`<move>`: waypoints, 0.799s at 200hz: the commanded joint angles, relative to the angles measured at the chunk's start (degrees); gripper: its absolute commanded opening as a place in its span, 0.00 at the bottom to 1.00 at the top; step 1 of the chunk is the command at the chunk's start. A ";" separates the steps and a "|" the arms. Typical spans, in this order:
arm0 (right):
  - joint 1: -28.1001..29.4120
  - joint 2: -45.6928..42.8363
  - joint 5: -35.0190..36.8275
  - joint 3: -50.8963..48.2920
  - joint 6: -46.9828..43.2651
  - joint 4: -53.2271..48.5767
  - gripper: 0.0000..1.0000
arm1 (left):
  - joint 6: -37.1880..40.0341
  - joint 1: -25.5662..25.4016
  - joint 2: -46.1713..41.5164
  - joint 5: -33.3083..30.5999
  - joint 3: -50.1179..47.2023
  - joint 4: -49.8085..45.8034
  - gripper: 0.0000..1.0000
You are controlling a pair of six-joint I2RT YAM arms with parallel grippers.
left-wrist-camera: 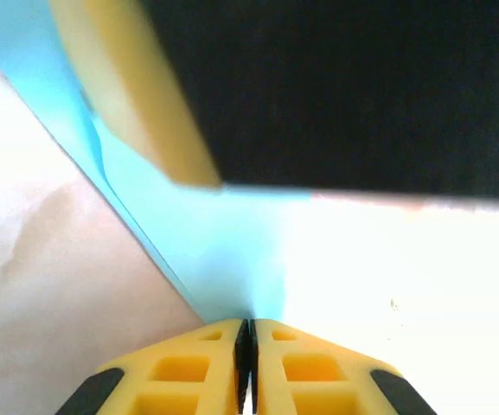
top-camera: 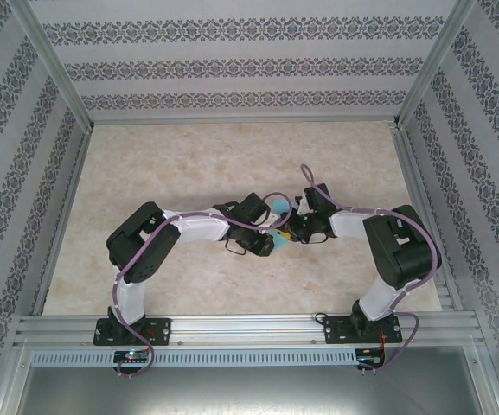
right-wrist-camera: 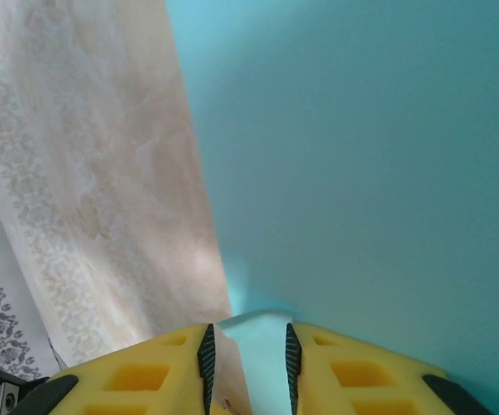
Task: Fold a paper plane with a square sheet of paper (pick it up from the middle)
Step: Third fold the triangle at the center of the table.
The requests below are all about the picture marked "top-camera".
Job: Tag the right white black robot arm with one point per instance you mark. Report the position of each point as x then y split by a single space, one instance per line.
348 222

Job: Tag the aluminium frame post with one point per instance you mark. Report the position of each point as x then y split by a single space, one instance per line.
50 56
437 56

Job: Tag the aluminium mounting rail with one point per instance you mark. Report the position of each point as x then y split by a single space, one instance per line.
249 328

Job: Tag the aluminium table side rail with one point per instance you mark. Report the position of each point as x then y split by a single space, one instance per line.
424 216
61 216

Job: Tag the grey metal sheet panel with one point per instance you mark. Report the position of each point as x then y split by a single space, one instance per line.
249 393

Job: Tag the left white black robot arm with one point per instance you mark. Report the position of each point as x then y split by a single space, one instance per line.
197 227

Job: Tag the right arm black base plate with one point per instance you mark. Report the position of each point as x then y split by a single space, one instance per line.
333 330

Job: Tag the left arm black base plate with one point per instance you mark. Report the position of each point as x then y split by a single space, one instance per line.
162 330

